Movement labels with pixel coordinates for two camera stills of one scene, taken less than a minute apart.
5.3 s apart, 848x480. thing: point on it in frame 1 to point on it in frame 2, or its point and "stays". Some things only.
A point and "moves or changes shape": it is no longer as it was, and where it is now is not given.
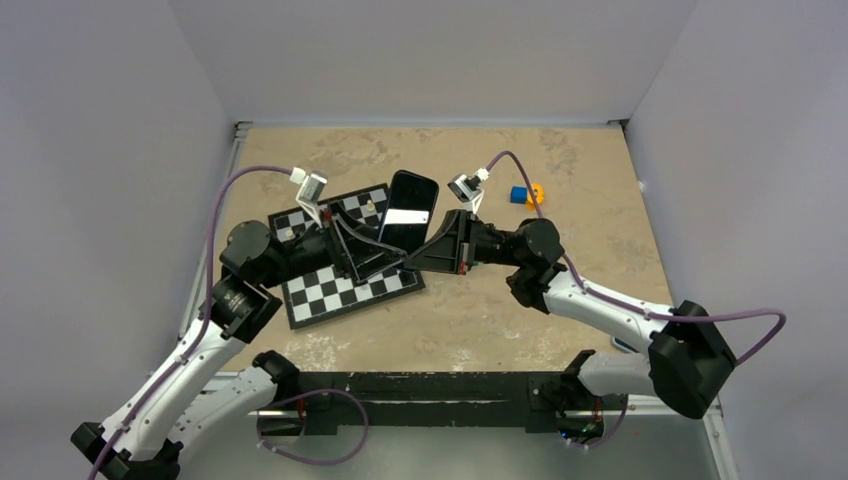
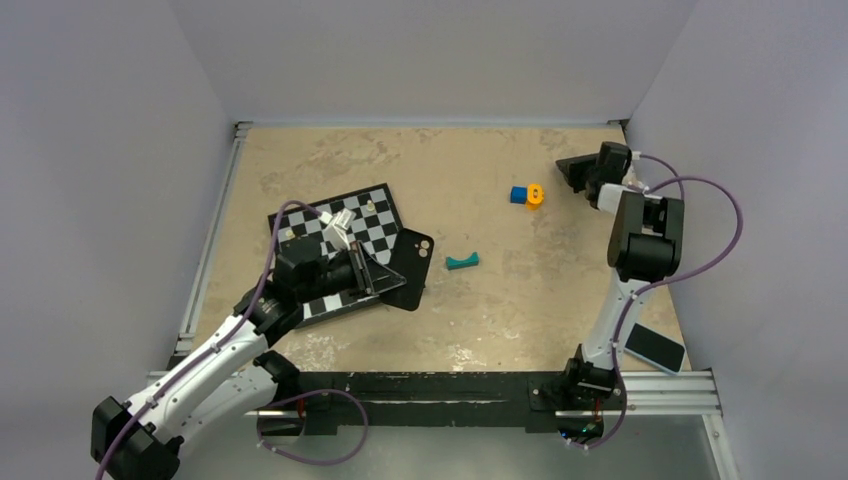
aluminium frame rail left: [216, 214] stays
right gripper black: [452, 250] to [571, 169]
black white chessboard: [330, 292] stays
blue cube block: [518, 195] stays
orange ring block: [539, 196] stays
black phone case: [367, 256] moves or changes shape
